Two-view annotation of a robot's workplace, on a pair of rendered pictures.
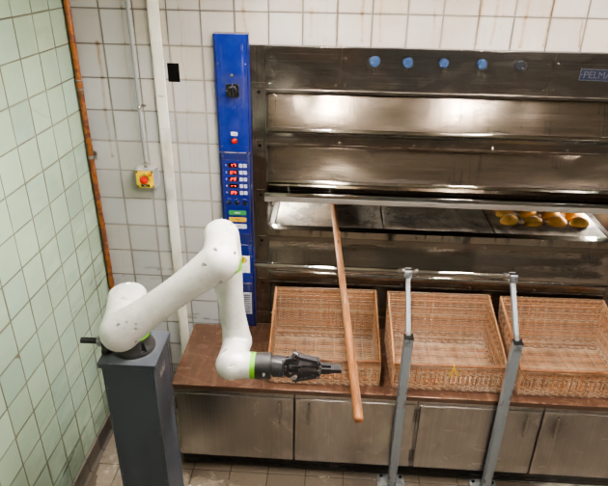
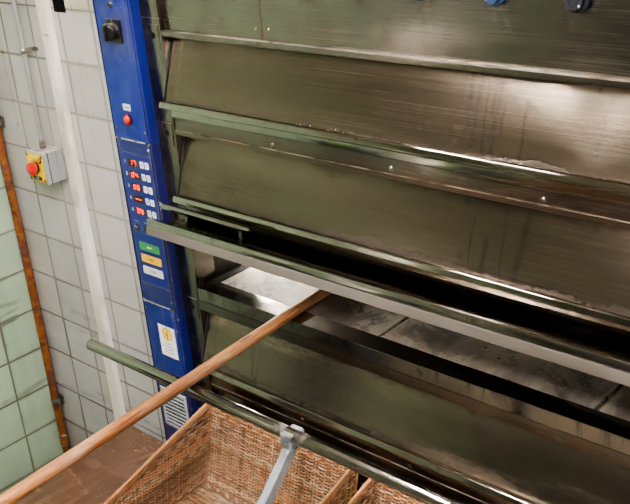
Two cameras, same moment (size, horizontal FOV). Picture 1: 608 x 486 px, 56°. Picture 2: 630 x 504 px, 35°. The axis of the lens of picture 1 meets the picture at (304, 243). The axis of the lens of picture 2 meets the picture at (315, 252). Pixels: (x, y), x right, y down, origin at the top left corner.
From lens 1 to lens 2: 2.00 m
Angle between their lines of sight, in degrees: 37
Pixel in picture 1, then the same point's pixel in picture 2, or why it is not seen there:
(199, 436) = not seen: outside the picture
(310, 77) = (218, 12)
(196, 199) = (108, 212)
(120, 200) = (34, 195)
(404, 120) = (364, 110)
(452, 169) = (467, 234)
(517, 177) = (605, 284)
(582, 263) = not seen: outside the picture
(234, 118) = (122, 79)
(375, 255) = (360, 387)
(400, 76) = (352, 16)
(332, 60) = not seen: outside the picture
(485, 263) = (567, 477)
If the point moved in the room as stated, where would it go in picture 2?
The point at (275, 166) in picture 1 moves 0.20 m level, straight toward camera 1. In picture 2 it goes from (190, 174) to (137, 199)
